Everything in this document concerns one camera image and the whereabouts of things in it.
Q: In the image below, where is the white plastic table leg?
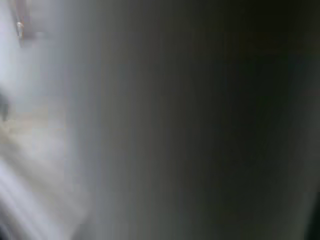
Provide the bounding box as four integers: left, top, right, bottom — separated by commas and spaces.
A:
62, 0, 320, 240

